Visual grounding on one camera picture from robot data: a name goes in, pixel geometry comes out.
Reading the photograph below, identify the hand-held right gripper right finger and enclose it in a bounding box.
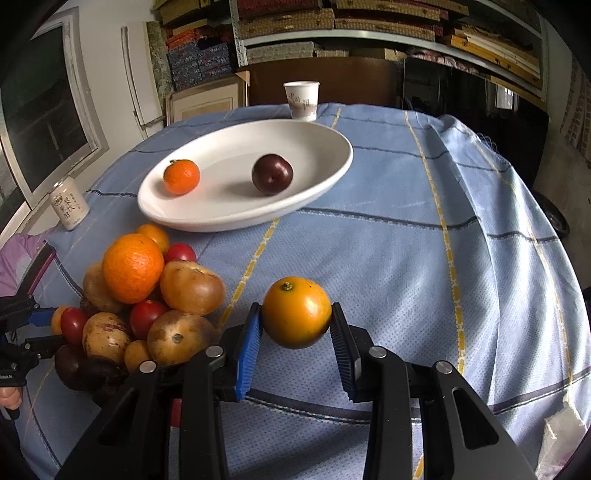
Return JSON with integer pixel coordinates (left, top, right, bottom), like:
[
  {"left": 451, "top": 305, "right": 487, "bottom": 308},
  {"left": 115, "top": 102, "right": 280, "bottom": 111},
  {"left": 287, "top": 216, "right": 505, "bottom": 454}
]
[{"left": 330, "top": 302, "right": 539, "bottom": 480}]

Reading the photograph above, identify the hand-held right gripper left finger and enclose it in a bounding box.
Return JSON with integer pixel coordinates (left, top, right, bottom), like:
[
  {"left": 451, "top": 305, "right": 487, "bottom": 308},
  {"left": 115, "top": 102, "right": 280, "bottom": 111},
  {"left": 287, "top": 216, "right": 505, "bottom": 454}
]
[{"left": 55, "top": 302, "right": 264, "bottom": 480}]

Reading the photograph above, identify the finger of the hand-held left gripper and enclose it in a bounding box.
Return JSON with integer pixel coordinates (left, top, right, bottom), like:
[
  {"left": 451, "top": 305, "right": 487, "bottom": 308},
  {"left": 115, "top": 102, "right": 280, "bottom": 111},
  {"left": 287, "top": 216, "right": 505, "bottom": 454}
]
[
  {"left": 23, "top": 333, "right": 65, "bottom": 361},
  {"left": 0, "top": 294, "right": 58, "bottom": 328}
]

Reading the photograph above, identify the dark purple passion fruit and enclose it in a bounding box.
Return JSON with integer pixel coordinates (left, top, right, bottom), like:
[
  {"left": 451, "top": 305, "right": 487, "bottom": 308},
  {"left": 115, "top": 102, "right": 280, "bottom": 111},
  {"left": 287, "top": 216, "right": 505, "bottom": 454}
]
[
  {"left": 54, "top": 344, "right": 90, "bottom": 391},
  {"left": 81, "top": 357, "right": 132, "bottom": 409}
]

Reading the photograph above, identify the speckled tan passion fruit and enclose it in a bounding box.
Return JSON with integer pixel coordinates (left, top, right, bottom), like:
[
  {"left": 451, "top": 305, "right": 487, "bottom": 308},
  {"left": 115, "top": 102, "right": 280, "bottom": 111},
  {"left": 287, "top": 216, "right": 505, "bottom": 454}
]
[
  {"left": 82, "top": 262, "right": 125, "bottom": 315},
  {"left": 82, "top": 312, "right": 133, "bottom": 361}
]

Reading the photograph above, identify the orange tan passion fruit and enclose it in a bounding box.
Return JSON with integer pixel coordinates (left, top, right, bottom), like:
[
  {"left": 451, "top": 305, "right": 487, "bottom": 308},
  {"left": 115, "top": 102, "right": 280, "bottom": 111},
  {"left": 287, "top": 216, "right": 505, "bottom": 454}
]
[{"left": 160, "top": 260, "right": 226, "bottom": 316}]

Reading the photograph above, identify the small yellow orange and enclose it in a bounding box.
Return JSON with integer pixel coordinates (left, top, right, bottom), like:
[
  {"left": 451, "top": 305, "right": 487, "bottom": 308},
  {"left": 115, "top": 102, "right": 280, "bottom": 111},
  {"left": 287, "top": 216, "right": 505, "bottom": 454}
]
[{"left": 124, "top": 340, "right": 153, "bottom": 373}]

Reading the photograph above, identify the large orange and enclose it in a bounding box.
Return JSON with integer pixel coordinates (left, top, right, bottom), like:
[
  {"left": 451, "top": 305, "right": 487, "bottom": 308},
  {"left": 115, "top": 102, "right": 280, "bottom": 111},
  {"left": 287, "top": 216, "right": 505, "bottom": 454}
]
[{"left": 102, "top": 233, "right": 165, "bottom": 305}]

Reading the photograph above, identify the white oval plate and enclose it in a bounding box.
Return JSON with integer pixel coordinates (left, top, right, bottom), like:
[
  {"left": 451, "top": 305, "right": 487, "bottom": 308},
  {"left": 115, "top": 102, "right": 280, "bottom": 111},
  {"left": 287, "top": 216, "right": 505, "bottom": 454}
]
[{"left": 137, "top": 119, "right": 354, "bottom": 233}]

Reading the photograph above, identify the large dark plum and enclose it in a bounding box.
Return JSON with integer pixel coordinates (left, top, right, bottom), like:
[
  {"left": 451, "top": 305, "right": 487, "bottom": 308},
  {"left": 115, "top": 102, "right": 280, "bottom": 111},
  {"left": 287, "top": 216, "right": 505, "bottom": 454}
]
[{"left": 252, "top": 154, "right": 294, "bottom": 196}]

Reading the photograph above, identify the tangerine with green stem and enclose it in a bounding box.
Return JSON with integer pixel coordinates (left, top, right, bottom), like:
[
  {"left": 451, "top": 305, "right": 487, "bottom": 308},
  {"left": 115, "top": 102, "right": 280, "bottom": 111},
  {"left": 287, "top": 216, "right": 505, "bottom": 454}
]
[{"left": 163, "top": 159, "right": 201, "bottom": 195}]

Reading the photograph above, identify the person's left hand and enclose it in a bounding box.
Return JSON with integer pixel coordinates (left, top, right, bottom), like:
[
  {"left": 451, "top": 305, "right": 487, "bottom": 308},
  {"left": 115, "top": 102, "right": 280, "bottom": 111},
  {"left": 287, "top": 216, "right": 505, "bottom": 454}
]
[{"left": 0, "top": 385, "right": 23, "bottom": 418}]

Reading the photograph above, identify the red phone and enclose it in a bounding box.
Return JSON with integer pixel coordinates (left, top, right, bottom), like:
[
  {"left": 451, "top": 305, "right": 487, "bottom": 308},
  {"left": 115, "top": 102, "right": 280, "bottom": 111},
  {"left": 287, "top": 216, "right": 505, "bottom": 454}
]
[{"left": 21, "top": 244, "right": 58, "bottom": 296}]

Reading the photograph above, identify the purple cloth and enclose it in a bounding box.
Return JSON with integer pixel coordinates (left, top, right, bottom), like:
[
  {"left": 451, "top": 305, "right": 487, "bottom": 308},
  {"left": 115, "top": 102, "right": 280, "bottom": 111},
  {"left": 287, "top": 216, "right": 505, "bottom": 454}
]
[{"left": 0, "top": 233, "right": 56, "bottom": 298}]

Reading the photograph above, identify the blue checked tablecloth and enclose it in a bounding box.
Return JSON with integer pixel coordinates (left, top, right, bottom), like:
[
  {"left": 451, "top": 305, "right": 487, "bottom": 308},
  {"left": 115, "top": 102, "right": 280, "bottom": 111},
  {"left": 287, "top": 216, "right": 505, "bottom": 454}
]
[{"left": 18, "top": 102, "right": 583, "bottom": 480}]

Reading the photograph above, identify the white beverage can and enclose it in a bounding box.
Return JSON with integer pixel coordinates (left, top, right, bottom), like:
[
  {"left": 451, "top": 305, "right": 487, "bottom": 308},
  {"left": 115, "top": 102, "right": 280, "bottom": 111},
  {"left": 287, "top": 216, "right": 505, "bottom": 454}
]
[{"left": 49, "top": 178, "right": 90, "bottom": 232}]

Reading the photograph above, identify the white plastic bag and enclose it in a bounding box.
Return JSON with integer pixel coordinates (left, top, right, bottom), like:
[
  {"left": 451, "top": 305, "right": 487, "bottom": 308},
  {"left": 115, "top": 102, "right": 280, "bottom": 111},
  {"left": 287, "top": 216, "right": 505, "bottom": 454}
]
[{"left": 538, "top": 399, "right": 585, "bottom": 472}]

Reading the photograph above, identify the black round stool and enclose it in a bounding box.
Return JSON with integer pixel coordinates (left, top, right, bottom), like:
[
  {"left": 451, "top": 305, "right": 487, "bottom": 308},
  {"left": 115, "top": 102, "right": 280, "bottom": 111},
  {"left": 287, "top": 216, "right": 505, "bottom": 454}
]
[{"left": 531, "top": 189, "right": 571, "bottom": 238}]

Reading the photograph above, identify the white printed paper cup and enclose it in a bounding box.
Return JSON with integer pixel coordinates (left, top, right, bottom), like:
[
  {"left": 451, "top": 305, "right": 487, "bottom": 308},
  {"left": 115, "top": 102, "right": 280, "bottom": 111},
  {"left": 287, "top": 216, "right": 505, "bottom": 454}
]
[{"left": 283, "top": 80, "right": 321, "bottom": 122}]

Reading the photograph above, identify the glossy black panel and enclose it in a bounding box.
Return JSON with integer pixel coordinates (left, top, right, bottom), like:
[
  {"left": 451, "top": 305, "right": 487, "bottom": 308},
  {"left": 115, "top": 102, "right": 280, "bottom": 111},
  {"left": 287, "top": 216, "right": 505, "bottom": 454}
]
[{"left": 397, "top": 58, "right": 550, "bottom": 185}]

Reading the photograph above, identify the brown board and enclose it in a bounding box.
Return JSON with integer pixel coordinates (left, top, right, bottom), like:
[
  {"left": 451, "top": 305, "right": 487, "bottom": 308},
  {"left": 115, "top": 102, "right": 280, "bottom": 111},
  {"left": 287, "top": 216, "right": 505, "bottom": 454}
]
[{"left": 238, "top": 56, "right": 402, "bottom": 109}]

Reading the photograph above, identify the green marbled board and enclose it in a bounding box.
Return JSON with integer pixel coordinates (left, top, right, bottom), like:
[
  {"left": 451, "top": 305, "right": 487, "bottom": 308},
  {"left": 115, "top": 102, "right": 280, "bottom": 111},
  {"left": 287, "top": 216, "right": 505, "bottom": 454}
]
[{"left": 147, "top": 21, "right": 174, "bottom": 95}]

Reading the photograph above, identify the stack of blue patterned boxes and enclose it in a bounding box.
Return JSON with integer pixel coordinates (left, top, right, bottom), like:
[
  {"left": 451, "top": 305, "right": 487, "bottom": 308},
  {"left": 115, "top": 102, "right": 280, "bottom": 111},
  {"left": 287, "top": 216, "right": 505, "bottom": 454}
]
[{"left": 166, "top": 32, "right": 234, "bottom": 90}]

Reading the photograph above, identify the shelf with stacked boxes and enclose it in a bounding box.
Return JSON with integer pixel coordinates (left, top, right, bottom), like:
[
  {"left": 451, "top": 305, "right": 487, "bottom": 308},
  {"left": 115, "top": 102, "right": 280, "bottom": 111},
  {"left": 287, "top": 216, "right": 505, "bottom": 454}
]
[{"left": 152, "top": 0, "right": 546, "bottom": 88}]

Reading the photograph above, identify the tan lattice panel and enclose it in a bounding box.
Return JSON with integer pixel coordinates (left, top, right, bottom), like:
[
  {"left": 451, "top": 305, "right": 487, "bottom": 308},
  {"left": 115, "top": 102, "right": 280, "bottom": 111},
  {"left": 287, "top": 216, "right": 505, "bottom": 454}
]
[{"left": 561, "top": 55, "right": 591, "bottom": 153}]

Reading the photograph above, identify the window with white frame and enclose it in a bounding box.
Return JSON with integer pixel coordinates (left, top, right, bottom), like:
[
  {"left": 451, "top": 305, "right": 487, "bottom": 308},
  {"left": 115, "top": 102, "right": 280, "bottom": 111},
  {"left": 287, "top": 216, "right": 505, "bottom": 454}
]
[{"left": 0, "top": 14, "right": 109, "bottom": 241}]

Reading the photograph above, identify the white wall strip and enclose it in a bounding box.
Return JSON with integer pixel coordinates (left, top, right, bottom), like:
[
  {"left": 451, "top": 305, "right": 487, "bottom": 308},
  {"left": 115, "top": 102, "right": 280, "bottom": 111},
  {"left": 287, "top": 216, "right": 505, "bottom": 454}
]
[{"left": 121, "top": 25, "right": 151, "bottom": 139}]

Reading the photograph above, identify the wooden picture frame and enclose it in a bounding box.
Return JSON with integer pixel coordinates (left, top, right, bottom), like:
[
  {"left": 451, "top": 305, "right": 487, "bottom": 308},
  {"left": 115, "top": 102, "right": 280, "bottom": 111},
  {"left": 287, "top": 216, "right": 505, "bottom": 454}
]
[{"left": 165, "top": 74, "right": 250, "bottom": 125}]

